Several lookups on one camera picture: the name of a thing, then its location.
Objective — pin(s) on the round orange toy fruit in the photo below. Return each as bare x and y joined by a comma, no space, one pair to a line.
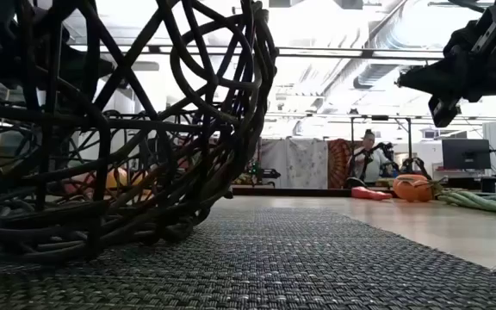
411,189

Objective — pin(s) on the black metal stand frame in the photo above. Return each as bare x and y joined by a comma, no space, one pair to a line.
409,138

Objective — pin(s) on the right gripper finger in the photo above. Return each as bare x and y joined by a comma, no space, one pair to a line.
444,113

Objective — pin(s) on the dark woven wicker basket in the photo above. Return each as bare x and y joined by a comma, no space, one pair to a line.
250,142

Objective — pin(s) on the person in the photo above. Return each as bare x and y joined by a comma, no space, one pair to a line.
370,165

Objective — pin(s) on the red toy pepper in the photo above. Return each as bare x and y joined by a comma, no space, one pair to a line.
370,194

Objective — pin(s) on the grey woven placemat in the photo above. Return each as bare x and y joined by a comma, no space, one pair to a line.
274,267

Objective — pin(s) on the green long bean bundle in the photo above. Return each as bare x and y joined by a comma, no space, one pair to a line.
480,202

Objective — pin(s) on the black computer monitor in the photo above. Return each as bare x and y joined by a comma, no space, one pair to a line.
466,153

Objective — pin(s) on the white patterned cloth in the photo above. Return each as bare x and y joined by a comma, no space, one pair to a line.
295,163

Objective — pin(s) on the orange mandala tapestry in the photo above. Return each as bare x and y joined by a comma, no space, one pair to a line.
338,163

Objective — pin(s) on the pink toy peach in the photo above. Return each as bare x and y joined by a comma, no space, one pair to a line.
80,185

